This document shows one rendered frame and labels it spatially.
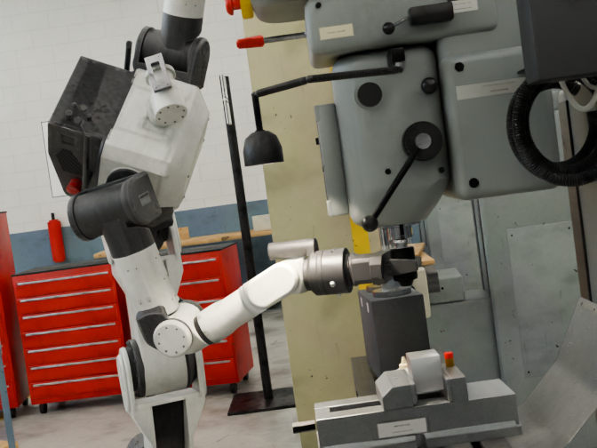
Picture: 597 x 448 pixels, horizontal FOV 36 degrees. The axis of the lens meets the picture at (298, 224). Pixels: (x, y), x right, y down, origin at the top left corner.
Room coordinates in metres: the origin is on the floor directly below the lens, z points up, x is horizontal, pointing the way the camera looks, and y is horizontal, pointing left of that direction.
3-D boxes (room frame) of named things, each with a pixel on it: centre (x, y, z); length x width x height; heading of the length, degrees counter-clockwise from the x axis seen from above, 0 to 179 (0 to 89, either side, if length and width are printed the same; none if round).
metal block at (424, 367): (1.61, -0.19, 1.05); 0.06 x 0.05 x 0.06; 1
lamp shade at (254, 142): (1.67, 0.05, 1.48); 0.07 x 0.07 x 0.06
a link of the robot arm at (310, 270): (1.81, 0.01, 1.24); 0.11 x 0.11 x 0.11; 74
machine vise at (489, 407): (1.61, -0.16, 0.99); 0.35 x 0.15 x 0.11; 91
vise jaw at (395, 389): (1.61, -0.13, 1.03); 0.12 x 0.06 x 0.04; 1
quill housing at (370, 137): (1.75, -0.19, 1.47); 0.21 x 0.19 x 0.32; 179
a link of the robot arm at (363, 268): (1.77, -0.10, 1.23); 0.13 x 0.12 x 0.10; 164
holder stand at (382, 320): (2.16, -0.19, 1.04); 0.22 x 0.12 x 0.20; 4
